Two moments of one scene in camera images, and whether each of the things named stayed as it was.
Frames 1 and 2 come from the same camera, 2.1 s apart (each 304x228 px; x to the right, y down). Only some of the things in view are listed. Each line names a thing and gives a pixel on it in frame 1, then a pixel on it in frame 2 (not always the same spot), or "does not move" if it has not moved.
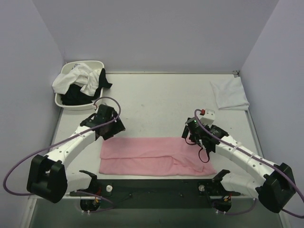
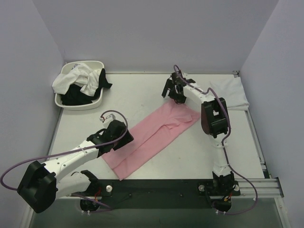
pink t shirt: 152,156 → 149,138
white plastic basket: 66,66 does not move
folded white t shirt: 230,94 does not move
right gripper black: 187,130 → 174,88
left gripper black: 116,127 → 124,139
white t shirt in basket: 80,74 does not move
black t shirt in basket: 76,97 does not move
